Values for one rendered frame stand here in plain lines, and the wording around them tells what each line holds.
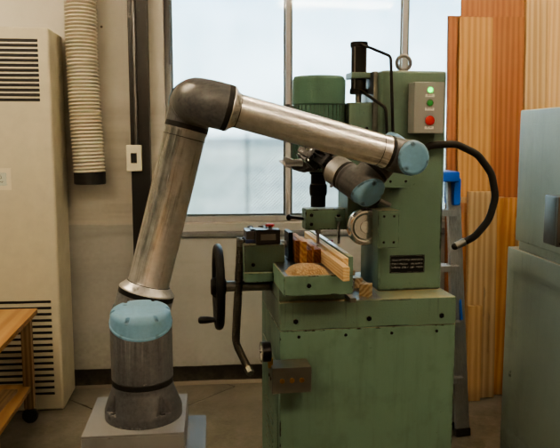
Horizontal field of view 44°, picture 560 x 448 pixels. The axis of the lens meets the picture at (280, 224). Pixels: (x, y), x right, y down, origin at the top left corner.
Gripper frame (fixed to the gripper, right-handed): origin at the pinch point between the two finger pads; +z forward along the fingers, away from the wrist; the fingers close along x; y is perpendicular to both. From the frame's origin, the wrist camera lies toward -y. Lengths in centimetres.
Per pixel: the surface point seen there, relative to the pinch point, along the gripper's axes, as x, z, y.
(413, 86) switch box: -37.3, -13.9, -10.4
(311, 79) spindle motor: -19.3, 8.7, 3.7
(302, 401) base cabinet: 61, -41, -34
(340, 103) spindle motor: -20.0, 1.8, -6.7
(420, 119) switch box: -30.7, -19.9, -16.0
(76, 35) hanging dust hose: 15, 158, -9
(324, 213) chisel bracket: 10.5, -8.7, -23.9
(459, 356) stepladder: 17, -32, -137
